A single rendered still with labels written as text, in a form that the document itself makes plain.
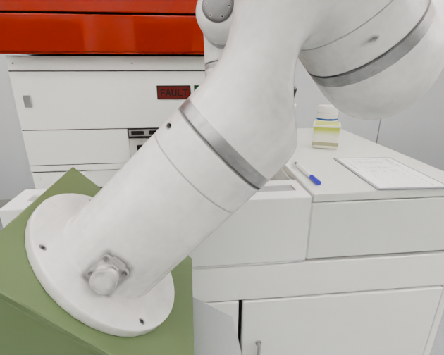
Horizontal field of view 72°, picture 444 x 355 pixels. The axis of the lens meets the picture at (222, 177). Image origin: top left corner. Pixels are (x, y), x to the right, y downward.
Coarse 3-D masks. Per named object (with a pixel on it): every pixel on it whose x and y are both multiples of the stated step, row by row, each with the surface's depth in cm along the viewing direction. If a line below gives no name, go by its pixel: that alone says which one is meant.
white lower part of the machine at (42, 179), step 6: (36, 174) 113; (42, 174) 113; (48, 174) 113; (54, 174) 113; (60, 174) 114; (36, 180) 114; (42, 180) 114; (48, 180) 114; (54, 180) 114; (36, 186) 114; (42, 186) 114; (48, 186) 115
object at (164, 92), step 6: (162, 90) 107; (168, 90) 107; (174, 90) 107; (180, 90) 107; (186, 90) 108; (162, 96) 108; (168, 96) 108; (174, 96) 108; (180, 96) 108; (186, 96) 108
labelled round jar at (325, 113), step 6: (318, 108) 105; (324, 108) 102; (330, 108) 101; (336, 108) 102; (318, 114) 105; (324, 114) 103; (330, 114) 102; (336, 114) 103; (318, 120) 105; (324, 120) 103; (330, 120) 103; (336, 120) 104
